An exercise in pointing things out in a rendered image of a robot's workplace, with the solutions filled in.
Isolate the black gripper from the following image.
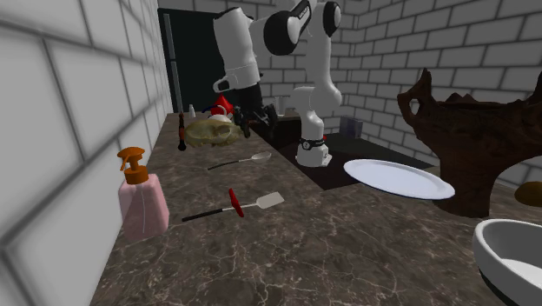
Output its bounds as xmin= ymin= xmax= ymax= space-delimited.
xmin=233 ymin=82 xmax=280 ymax=139

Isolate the clear glass cup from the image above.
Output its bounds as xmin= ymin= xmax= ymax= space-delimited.
xmin=274 ymin=95 xmax=294 ymax=118

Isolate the red cone-shaped object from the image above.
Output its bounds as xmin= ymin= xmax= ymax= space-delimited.
xmin=211 ymin=93 xmax=235 ymax=120

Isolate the yellowish animal skull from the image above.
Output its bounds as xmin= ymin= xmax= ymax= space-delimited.
xmin=183 ymin=118 xmax=244 ymax=149

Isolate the black and orange brush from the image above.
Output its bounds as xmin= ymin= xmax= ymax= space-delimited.
xmin=177 ymin=111 xmax=188 ymax=152

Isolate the black refrigerator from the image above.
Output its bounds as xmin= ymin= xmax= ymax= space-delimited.
xmin=156 ymin=7 xmax=239 ymax=116

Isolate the bluish glass container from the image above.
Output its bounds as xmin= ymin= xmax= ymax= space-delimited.
xmin=339 ymin=116 xmax=365 ymax=141

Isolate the pink soap dispenser orange pump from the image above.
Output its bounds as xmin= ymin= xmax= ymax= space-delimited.
xmin=116 ymin=146 xmax=171 ymax=244

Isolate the white plate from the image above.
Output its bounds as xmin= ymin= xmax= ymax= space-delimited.
xmin=342 ymin=158 xmax=457 ymax=201

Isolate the brown wooden stump vase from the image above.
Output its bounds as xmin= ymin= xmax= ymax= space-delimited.
xmin=396 ymin=67 xmax=542 ymax=220

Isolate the white bowl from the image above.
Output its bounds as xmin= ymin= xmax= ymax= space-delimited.
xmin=471 ymin=217 xmax=542 ymax=306

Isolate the brown round object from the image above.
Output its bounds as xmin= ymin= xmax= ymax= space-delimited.
xmin=513 ymin=180 xmax=542 ymax=209

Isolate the white kettle blue handle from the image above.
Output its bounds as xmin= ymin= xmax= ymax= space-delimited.
xmin=202 ymin=104 xmax=234 ymax=125

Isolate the silver spoon black handle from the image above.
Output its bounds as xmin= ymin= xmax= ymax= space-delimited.
xmin=207 ymin=150 xmax=273 ymax=172

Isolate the grey spatula black handle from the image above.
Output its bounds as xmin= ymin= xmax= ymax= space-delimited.
xmin=181 ymin=191 xmax=286 ymax=223

